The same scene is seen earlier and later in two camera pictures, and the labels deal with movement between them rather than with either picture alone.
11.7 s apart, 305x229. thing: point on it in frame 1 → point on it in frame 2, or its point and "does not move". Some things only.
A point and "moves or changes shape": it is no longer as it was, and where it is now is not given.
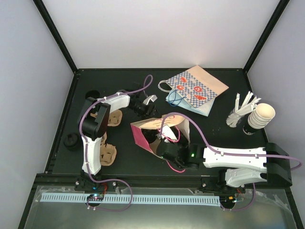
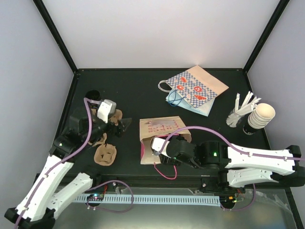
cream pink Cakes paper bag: (166, 127) moves or changes shape
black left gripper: (150, 113) → (120, 130)
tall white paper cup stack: (263, 115) does not move
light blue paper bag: (204, 109) does not move
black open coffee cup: (93, 93) does not move
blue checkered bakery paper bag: (196, 86) does not move
